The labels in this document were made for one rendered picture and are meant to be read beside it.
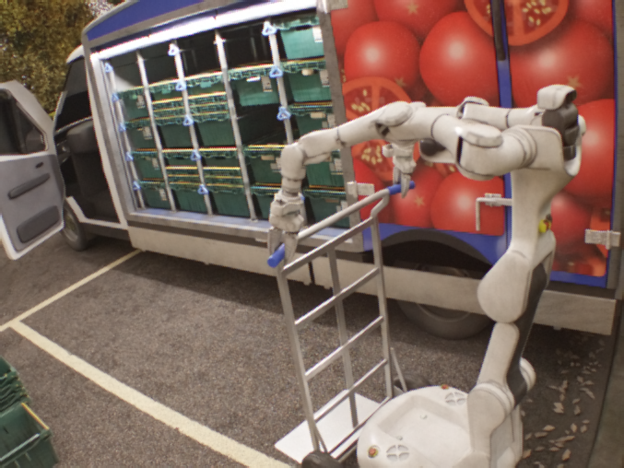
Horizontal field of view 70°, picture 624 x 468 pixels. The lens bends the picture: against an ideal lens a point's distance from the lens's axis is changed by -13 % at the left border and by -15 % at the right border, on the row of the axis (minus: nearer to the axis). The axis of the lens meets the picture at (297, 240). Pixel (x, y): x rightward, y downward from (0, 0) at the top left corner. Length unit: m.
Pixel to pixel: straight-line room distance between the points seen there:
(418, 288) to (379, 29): 1.46
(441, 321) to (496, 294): 1.79
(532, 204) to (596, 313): 1.50
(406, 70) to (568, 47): 0.81
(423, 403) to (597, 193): 1.25
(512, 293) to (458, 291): 1.50
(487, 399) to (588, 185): 1.20
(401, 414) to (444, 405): 0.19
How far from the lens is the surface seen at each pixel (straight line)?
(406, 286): 3.05
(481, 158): 1.14
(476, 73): 2.48
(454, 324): 3.20
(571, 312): 2.80
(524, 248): 1.40
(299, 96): 3.20
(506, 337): 1.58
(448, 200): 2.69
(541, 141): 1.25
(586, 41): 2.36
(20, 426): 3.31
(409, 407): 2.32
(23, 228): 5.27
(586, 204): 2.52
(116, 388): 3.48
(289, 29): 3.15
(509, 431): 1.99
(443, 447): 2.17
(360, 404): 2.83
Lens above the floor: 1.89
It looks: 23 degrees down
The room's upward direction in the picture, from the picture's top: 10 degrees counter-clockwise
